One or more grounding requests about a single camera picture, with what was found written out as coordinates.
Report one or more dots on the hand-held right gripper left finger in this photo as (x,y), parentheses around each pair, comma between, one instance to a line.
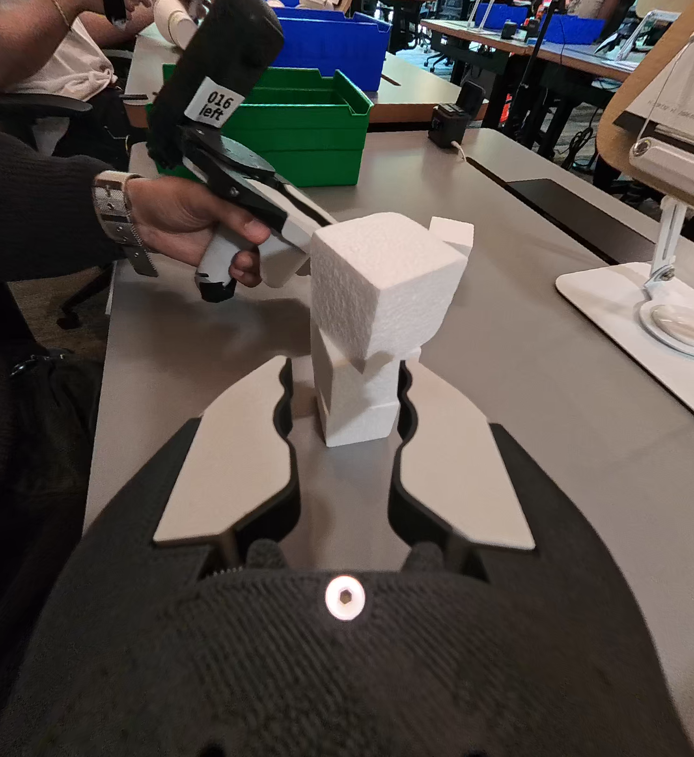
(234,473)

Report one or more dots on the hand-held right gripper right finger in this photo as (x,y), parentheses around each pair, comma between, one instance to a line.
(459,473)

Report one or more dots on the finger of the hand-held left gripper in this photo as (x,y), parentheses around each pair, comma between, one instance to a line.
(279,263)
(297,222)

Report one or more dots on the white foam cube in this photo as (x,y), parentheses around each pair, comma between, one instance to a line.
(347,378)
(453,233)
(382,278)
(359,426)

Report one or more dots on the person's left forearm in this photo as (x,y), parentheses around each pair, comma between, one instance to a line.
(27,207)

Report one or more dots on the person's left hand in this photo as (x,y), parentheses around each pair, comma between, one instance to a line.
(175,219)

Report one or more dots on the white plastic pipe fitting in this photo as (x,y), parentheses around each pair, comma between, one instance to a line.
(175,21)

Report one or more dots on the green plastic bin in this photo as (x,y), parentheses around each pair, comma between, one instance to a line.
(299,136)

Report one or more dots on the large blue plastic bin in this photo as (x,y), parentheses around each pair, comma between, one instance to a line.
(335,47)

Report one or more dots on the silver mesh wristwatch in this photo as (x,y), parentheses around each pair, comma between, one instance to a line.
(113,207)

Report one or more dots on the black charging dock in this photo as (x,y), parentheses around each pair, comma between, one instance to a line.
(444,124)

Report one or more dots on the person's dark clothing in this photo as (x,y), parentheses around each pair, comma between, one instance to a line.
(16,473)

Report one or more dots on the white document stand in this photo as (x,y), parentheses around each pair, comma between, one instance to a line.
(607,295)

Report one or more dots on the brown wooden table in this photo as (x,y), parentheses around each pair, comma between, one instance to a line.
(560,53)

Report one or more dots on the printed instruction sheet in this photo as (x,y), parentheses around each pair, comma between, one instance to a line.
(690,88)

